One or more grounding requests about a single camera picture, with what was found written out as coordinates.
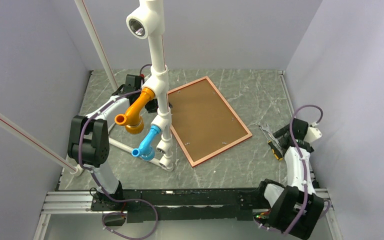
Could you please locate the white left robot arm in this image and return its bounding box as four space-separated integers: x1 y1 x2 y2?
67 74 166 210

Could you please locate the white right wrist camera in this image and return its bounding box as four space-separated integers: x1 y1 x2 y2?
304 122 322 144

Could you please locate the orange pipe elbow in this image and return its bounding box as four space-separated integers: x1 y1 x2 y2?
114 87 155 135

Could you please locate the silver open-end wrench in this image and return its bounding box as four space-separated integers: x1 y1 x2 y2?
259 123 282 149

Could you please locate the white pole with red stripe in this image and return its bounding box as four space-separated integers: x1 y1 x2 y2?
74 0 119 91

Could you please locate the white diagonal pole left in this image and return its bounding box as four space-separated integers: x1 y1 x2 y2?
0 113 83 176

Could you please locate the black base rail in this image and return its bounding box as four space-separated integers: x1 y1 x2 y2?
90 187 271 223

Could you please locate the aluminium extrusion frame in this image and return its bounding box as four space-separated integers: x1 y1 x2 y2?
32 190 345 240

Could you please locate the brown frame backing board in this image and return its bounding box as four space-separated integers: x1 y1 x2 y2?
168 79 249 164

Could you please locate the blue pipe elbow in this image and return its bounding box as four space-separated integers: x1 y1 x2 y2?
131 125 162 162

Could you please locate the yellow black screwdriver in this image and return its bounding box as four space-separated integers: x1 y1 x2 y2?
267 140 283 161

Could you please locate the white pipe stand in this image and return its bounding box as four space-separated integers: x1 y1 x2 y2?
126 0 174 172

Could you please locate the red picture frame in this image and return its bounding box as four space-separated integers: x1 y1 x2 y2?
167 75 254 168

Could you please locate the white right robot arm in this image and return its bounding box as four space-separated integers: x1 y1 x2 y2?
253 118 325 240

